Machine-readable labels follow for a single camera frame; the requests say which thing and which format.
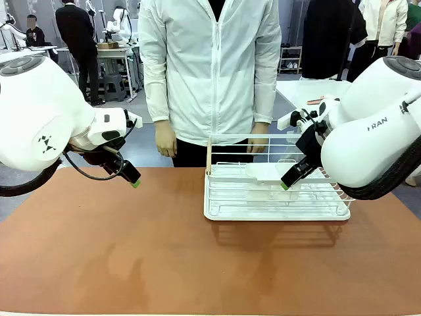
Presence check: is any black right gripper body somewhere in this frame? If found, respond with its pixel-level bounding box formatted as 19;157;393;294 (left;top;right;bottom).
295;122;326;165

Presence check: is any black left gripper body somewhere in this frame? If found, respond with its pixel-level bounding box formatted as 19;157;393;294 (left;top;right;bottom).
84;148;128;176

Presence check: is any white wire dish rack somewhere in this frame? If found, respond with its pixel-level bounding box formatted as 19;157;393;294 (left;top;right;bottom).
203;133;357;222

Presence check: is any person's left forearm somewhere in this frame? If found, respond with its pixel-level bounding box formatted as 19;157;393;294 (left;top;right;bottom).
252;65;278;125

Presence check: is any person's right forearm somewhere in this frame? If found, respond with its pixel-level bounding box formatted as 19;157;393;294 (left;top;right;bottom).
144;65;172;124

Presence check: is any person's right hand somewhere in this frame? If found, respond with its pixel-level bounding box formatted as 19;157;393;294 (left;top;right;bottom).
155;119;178;159

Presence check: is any person's left hand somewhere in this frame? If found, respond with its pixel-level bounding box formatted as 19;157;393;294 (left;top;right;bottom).
246;121;270;155

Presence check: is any white dish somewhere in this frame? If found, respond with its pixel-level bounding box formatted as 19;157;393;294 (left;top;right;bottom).
245;159;334;186

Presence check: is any white curved-edge table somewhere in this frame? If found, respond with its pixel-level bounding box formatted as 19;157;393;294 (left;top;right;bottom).
275;78;353;115

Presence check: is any grey plastic stool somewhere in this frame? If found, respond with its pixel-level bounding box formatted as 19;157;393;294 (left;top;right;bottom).
101;73;128;103

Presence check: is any shoe rack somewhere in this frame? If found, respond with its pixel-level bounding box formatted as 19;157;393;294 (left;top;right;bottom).
278;45;303;75

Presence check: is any bystander in black coat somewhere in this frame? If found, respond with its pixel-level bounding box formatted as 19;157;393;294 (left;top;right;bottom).
301;0;368;82

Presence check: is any white background desk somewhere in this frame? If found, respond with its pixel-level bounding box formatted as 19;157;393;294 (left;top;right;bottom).
55;45;141;99

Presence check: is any standing person in black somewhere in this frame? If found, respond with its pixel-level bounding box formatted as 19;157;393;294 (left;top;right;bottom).
55;0;107;107

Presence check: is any person in white jacket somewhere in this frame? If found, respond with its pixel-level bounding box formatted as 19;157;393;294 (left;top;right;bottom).
137;0;283;147

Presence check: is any white long workbench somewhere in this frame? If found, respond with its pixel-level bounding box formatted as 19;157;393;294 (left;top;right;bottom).
0;45;59;64

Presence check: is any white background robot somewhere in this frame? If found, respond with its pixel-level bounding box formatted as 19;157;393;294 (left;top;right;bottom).
105;5;133;43

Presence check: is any bystander in white jacket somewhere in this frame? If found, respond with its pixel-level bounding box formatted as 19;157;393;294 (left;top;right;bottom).
358;0;409;57

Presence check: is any seated person in black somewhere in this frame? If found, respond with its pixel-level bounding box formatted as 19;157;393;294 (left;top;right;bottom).
25;14;46;48

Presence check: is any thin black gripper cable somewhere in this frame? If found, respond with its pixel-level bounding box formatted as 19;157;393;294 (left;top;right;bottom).
62;117;138;182

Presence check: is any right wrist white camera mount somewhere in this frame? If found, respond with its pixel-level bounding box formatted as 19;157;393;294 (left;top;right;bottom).
276;97;341;131

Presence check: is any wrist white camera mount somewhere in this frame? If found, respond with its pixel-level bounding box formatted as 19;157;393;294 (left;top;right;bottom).
276;97;341;131
126;110;144;130

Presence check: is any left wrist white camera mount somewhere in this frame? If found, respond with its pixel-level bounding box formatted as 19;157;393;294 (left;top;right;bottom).
126;110;144;130

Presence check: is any left arm black cable sheath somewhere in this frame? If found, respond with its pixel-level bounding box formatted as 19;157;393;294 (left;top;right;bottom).
0;157;63;198

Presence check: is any arm black cable sheath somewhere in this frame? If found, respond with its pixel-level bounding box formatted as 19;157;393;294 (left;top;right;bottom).
337;134;421;201
0;157;63;198

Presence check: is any right arm black cable sheath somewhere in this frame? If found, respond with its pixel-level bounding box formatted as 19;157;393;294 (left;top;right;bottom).
337;134;421;201

